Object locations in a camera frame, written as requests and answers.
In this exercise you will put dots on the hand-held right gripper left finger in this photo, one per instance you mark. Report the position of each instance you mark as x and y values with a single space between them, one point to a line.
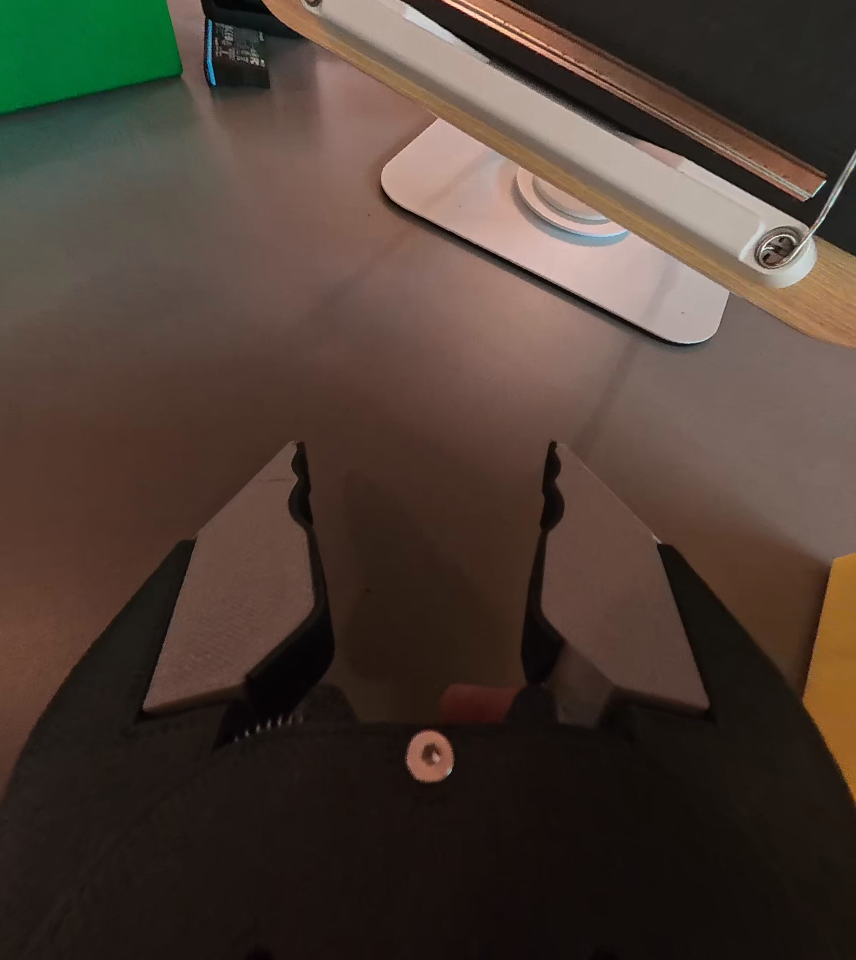
233 600

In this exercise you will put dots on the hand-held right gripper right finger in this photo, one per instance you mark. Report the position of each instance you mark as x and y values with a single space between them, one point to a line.
615 615

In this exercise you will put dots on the wooden book stand white base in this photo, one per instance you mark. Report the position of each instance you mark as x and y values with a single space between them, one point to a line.
548 127

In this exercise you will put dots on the black battery blue edge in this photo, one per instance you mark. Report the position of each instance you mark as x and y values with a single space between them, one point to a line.
240 56

